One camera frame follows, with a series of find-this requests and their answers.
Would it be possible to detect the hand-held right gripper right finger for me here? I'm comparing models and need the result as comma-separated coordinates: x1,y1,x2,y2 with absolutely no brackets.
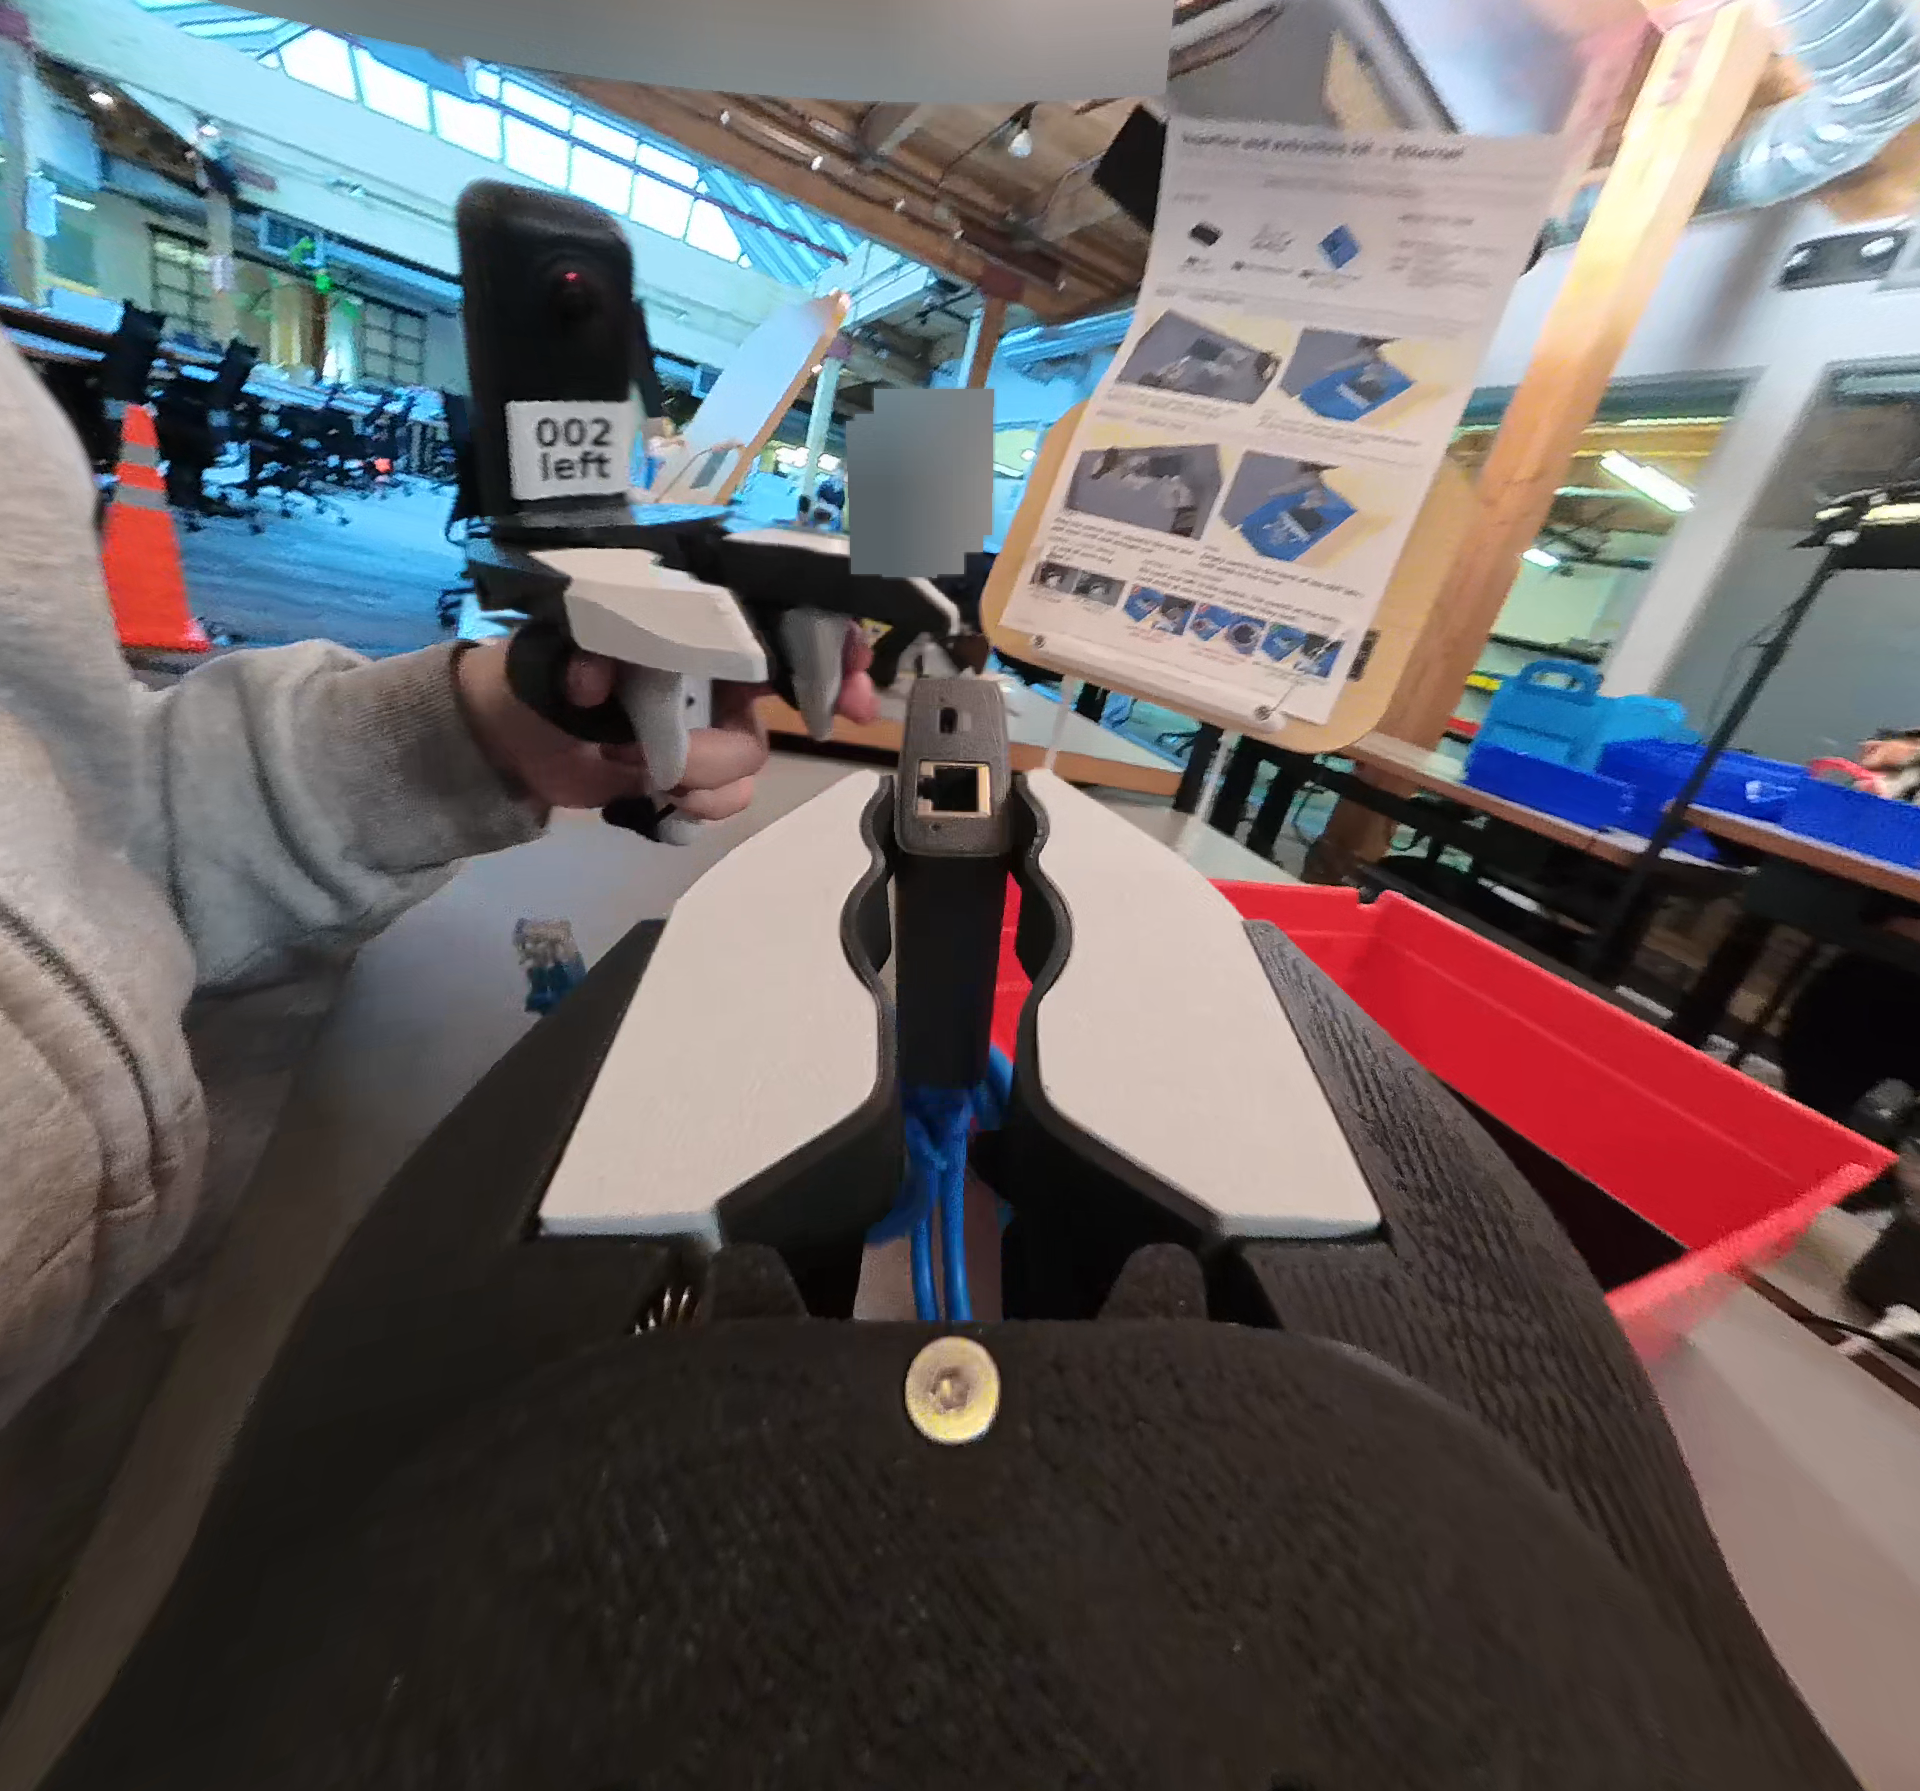
1005,765,1385,1244

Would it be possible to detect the person's left forearm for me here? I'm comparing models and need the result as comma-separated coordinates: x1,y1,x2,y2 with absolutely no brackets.
143,636,520,991

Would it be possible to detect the person's left hand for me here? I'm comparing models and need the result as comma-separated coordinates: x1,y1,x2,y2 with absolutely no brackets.
453,628,883,851

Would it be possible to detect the printed instruction sheet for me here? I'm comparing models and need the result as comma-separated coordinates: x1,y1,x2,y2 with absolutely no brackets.
993,115,1605,731

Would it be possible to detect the blue ethernet cable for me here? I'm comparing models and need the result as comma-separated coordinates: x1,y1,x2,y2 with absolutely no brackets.
867,1048,1025,1323

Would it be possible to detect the small blue figurine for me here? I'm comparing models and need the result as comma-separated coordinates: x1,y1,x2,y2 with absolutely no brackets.
509,916,589,1016

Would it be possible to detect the row of black office chairs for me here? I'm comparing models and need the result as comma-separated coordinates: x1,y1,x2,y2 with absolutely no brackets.
105,304,470,537

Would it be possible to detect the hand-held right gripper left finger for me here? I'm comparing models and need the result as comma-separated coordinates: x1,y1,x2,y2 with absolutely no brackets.
534,767,906,1249

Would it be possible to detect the black ethernet adapter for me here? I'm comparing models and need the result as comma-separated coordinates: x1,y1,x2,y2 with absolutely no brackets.
893,673,1025,1092

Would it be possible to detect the black tripod stand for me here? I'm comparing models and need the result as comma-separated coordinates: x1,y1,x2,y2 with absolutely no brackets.
1590,482,1920,991

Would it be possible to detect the plain wooden post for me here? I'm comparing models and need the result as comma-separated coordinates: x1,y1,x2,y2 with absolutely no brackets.
1351,0,1794,894

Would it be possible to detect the spiral metal duct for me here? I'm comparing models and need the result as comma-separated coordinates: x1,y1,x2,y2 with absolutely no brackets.
1664,0,1920,214

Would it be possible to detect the long work table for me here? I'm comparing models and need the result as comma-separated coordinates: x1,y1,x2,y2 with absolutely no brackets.
1342,726,1920,922

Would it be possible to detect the black hanging speaker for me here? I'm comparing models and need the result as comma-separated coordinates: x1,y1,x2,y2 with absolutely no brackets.
1091,103,1176,235

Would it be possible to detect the grey desk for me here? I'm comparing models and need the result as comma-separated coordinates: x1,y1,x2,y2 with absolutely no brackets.
0,712,1920,1791

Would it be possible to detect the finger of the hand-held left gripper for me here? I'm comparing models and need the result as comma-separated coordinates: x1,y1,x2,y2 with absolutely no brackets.
719,529,978,743
526,549,773,722

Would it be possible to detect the red plastic bin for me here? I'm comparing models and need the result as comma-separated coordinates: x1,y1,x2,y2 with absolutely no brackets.
990,878,1899,1362

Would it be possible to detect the person's grey hoodie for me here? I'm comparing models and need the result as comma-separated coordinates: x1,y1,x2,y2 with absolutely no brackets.
0,336,300,1431

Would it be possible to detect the orange traffic cone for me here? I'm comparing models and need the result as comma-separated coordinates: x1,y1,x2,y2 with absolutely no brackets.
96,402,214,657

